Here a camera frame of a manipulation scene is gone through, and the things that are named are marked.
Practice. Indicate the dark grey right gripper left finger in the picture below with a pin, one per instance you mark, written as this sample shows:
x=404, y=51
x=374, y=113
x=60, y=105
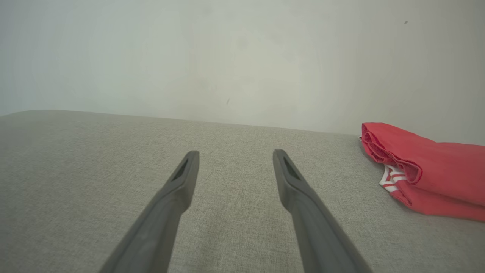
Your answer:
x=159, y=227

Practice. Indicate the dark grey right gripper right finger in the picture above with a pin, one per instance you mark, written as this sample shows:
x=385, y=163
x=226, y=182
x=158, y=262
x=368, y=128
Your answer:
x=318, y=231

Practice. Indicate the red Bulls basketball jersey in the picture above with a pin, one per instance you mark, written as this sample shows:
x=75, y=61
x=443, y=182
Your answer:
x=447, y=170

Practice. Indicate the grey fabric sofa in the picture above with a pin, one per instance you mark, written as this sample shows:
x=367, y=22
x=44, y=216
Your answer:
x=235, y=227

